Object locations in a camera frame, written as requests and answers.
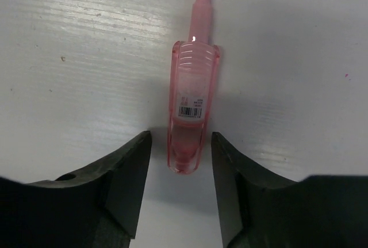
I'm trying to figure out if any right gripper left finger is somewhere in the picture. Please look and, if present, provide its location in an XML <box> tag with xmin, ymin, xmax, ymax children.
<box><xmin>1</xmin><ymin>131</ymin><xmax>152</xmax><ymax>247</ymax></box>

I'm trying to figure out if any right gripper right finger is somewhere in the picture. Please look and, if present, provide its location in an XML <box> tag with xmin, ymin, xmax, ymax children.
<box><xmin>211</xmin><ymin>132</ymin><xmax>367</xmax><ymax>247</ymax></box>

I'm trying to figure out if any pink highlighter pen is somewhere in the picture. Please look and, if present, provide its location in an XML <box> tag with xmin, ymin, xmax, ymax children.
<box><xmin>167</xmin><ymin>0</ymin><xmax>220</xmax><ymax>174</ymax></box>

